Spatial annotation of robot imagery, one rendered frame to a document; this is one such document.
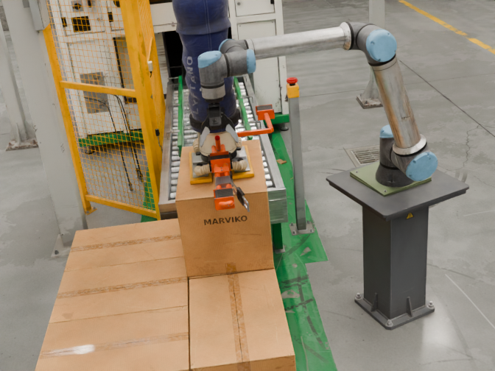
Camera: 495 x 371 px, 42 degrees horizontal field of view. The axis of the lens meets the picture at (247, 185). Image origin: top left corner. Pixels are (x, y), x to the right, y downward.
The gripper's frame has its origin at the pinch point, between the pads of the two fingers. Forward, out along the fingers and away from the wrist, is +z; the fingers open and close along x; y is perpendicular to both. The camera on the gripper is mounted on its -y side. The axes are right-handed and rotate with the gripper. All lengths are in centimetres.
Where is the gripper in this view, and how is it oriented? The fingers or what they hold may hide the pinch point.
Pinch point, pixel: (219, 146)
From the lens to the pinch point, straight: 259.3
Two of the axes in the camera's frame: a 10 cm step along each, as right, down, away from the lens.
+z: 0.9, 8.9, 4.4
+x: -9.9, 1.1, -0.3
